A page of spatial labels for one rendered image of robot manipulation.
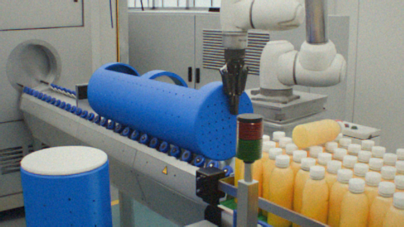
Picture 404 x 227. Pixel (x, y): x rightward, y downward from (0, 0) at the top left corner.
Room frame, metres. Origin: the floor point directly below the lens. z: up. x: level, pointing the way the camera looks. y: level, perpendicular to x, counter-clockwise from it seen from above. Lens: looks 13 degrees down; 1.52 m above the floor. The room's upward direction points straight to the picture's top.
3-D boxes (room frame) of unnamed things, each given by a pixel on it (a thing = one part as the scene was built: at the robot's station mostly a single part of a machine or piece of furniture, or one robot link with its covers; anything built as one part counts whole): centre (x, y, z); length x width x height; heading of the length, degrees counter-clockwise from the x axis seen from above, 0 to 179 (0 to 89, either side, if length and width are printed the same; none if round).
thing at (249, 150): (1.14, -0.11, 1.18); 0.06 x 0.06 x 0.05
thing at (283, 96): (2.31, -0.32, 1.10); 0.22 x 0.18 x 0.06; 57
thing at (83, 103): (2.71, 0.66, 1.00); 0.10 x 0.04 x 0.15; 128
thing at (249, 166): (1.14, -0.11, 1.18); 0.06 x 0.06 x 0.16
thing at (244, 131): (1.14, -0.11, 1.23); 0.06 x 0.06 x 0.04
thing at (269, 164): (1.39, -0.21, 0.99); 0.07 x 0.07 x 0.19
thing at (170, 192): (2.49, 0.49, 0.79); 2.17 x 0.29 x 0.34; 38
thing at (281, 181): (1.32, -0.22, 0.99); 0.07 x 0.07 x 0.19
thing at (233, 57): (1.75, -0.11, 1.32); 0.08 x 0.07 x 0.09; 128
